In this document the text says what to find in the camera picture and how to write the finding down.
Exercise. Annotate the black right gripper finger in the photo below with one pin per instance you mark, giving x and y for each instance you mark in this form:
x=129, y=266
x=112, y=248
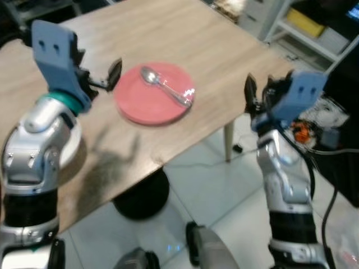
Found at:
x=251, y=92

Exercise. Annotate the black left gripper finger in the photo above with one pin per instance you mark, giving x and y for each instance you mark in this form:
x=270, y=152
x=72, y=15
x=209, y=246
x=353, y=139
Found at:
x=115, y=75
x=79, y=58

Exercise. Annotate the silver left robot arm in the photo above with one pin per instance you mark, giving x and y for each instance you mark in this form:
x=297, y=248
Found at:
x=31, y=151

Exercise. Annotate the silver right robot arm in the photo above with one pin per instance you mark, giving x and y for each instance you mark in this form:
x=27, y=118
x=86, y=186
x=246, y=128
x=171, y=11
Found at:
x=286, y=185

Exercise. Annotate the silver metal spoon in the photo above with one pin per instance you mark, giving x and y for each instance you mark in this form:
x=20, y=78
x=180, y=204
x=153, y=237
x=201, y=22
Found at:
x=150, y=75

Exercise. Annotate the pink round plate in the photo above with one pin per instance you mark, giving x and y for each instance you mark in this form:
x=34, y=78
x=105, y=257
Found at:
x=146, y=103

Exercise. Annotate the orange plug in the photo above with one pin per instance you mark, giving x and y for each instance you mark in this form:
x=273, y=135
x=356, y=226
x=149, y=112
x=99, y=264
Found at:
x=303, y=133

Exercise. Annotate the wooden table leg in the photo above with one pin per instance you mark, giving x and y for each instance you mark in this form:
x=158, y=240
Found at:
x=229, y=140

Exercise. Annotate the grey box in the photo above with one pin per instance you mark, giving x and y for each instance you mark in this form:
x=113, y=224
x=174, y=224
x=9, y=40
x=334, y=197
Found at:
x=334, y=40

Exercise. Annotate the white metal shelf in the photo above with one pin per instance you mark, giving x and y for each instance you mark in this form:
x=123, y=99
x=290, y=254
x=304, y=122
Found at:
x=314, y=47

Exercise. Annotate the white drawer cabinet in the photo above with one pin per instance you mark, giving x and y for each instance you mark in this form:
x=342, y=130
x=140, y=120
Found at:
x=261, y=14

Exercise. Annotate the yellow box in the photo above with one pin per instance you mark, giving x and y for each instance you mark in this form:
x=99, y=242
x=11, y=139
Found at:
x=305, y=23

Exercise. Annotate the beige crumpled bundle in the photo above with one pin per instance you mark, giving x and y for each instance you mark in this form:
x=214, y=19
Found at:
x=231, y=8

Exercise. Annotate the robot right leg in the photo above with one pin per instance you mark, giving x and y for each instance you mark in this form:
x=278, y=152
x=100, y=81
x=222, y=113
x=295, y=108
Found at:
x=213, y=249

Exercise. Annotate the robot leg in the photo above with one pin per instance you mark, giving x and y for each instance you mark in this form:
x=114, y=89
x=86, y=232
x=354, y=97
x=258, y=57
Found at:
x=213, y=249
x=134, y=260

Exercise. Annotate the clear plastic bag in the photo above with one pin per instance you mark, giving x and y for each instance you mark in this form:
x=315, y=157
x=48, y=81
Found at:
x=348, y=241

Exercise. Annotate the robot left leg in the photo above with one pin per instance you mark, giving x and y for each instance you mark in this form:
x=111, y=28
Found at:
x=134, y=260

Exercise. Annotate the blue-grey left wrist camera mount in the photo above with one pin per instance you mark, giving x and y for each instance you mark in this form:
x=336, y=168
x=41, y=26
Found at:
x=56, y=59

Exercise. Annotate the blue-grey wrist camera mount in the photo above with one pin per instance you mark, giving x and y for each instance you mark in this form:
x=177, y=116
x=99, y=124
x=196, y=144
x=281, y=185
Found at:
x=303, y=92
x=56, y=59

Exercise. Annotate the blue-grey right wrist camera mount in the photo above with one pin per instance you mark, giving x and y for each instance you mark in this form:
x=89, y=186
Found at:
x=303, y=92

